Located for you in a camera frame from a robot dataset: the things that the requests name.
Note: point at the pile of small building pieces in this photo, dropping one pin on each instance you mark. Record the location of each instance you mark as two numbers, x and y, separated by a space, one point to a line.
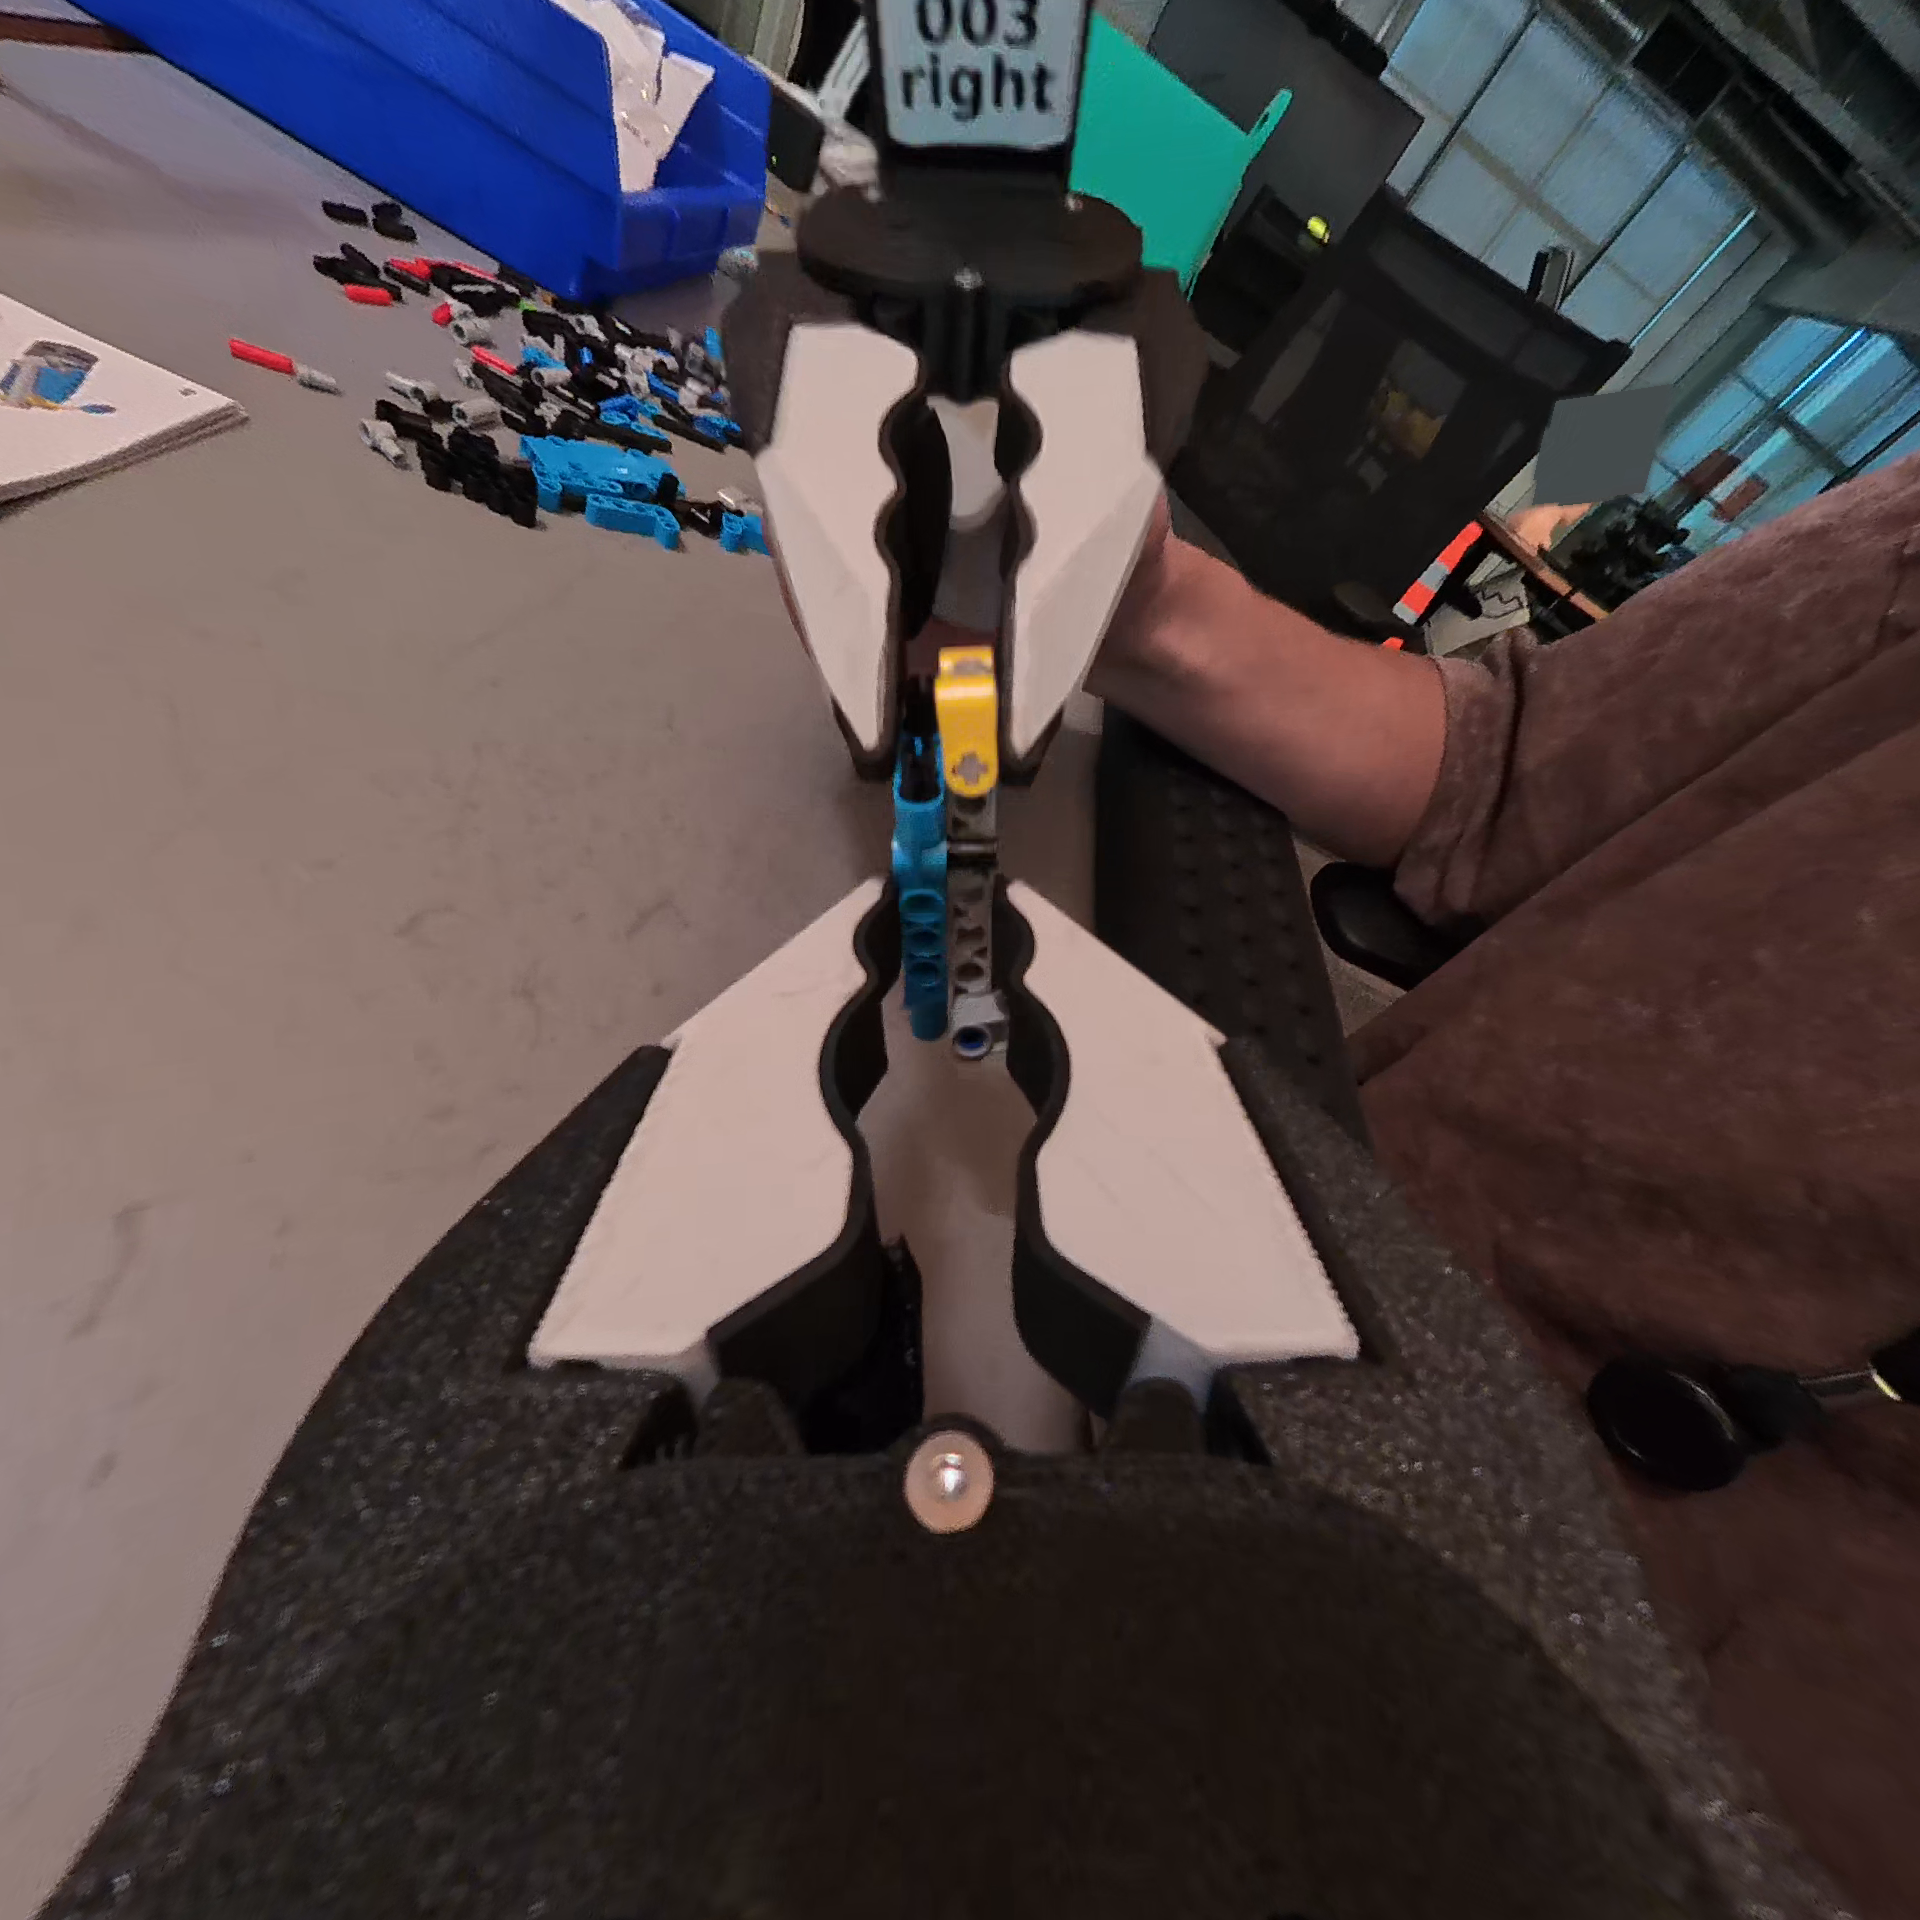
570 436

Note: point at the yellow connector piece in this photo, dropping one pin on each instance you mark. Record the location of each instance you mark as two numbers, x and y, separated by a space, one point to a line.
967 720

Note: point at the blue panel with black pins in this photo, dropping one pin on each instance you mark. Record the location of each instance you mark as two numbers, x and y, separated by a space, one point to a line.
918 899

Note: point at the blue plastic bin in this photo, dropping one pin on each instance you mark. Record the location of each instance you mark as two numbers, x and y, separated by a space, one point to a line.
451 119

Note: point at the black perforated pad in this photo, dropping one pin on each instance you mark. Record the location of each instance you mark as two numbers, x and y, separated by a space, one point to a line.
1215 899

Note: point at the instruction booklet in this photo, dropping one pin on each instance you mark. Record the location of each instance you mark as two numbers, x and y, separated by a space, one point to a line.
91 405

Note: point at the clear plastic bag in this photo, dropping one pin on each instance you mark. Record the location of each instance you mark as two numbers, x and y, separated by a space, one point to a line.
653 90

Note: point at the red and grey pin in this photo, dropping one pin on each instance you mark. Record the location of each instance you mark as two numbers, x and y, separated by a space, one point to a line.
278 362

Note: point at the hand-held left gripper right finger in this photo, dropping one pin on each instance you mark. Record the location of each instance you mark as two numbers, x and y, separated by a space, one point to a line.
1188 1199

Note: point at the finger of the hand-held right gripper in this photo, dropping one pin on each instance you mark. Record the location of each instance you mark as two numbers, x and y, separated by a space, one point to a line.
1094 481
823 494

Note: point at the black monitor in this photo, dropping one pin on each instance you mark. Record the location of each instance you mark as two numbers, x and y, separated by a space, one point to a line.
1292 90

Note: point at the short grey connector piece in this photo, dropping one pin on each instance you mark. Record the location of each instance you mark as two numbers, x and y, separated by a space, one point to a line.
977 1032

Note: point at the person's right forearm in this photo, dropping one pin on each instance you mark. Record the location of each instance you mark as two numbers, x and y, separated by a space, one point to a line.
1351 707

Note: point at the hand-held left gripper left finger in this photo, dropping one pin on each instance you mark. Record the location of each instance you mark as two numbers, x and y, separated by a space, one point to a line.
706 1199

